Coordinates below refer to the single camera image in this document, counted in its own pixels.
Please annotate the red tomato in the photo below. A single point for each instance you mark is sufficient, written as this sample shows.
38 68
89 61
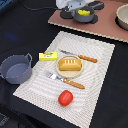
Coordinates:
65 98

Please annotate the small grey pot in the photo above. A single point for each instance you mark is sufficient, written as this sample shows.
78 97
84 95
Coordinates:
82 18

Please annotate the yellow toy piece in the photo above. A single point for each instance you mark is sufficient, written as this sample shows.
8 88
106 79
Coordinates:
84 12

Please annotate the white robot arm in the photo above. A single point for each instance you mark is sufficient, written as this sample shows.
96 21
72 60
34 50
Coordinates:
70 5

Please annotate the bread loaf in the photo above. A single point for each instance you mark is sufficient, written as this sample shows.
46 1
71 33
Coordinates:
70 64

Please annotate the yellow butter box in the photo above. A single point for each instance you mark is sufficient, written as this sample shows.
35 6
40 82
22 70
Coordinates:
48 56

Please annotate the white woven placemat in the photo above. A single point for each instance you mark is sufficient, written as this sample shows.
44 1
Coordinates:
43 92

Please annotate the large grey pot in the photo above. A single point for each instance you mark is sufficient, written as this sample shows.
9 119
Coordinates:
16 69

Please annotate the black stove burner disc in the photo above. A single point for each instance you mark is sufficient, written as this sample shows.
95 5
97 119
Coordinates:
96 5
65 15

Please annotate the beige bowl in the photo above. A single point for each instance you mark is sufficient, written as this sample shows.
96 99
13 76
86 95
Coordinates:
122 14

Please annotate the knife with wooden handle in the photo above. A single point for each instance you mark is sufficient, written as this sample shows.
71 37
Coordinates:
80 56

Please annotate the fork with wooden handle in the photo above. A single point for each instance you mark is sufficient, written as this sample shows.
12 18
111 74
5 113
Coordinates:
67 81

